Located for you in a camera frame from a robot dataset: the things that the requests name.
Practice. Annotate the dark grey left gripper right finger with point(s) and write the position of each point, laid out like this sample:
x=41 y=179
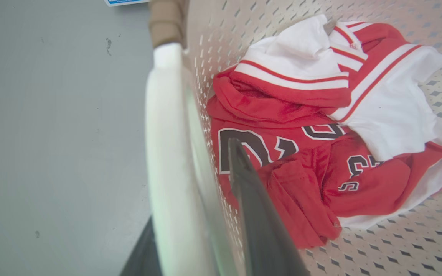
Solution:
x=261 y=226

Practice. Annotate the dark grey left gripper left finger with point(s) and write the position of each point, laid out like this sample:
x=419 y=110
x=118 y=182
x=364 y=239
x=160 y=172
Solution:
x=142 y=257

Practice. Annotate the white perforated plastic laundry basket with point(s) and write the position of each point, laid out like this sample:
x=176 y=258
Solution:
x=397 y=245

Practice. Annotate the red and white jersey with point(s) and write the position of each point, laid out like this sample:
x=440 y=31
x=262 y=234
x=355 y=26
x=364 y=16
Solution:
x=320 y=126

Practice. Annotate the blue and white label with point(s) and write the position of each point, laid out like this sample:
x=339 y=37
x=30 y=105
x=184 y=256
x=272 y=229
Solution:
x=123 y=2

